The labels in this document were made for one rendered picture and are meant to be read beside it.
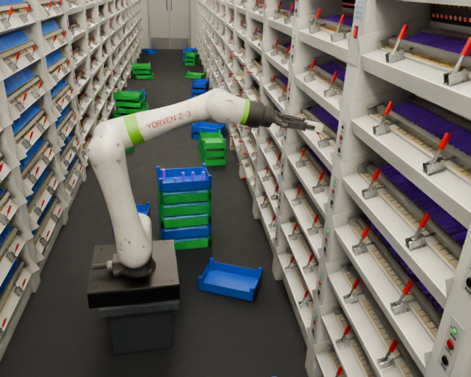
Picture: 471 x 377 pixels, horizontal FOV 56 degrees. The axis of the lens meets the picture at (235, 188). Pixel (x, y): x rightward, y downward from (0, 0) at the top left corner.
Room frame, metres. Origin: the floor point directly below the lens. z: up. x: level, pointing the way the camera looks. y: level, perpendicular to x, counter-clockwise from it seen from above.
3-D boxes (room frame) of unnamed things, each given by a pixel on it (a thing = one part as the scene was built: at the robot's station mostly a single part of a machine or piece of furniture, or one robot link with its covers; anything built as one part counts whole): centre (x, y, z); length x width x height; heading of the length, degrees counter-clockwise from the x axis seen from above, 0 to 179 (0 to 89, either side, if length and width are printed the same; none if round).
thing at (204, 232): (2.37, 0.31, 0.12); 0.30 x 0.20 x 0.08; 105
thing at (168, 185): (2.37, 0.31, 0.44); 0.30 x 0.20 x 0.08; 105
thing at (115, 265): (1.56, 0.46, 0.39); 0.26 x 0.15 x 0.06; 101
